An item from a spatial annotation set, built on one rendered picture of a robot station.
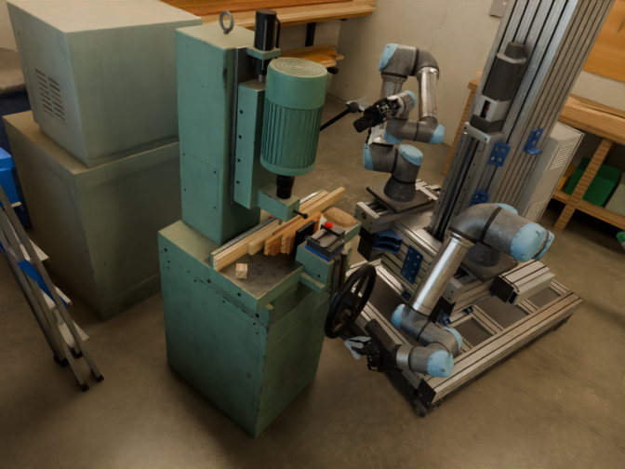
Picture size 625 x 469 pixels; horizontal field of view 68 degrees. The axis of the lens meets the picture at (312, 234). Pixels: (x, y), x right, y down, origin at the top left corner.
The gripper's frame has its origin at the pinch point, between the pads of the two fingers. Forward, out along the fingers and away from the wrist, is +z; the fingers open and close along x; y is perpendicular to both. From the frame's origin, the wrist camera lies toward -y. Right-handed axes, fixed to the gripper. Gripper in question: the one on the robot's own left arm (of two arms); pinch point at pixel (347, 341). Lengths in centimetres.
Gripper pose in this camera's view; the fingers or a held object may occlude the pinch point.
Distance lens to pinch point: 158.8
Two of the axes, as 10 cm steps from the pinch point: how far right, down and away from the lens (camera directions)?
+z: -7.5, 0.0, 6.6
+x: 6.0, -4.1, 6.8
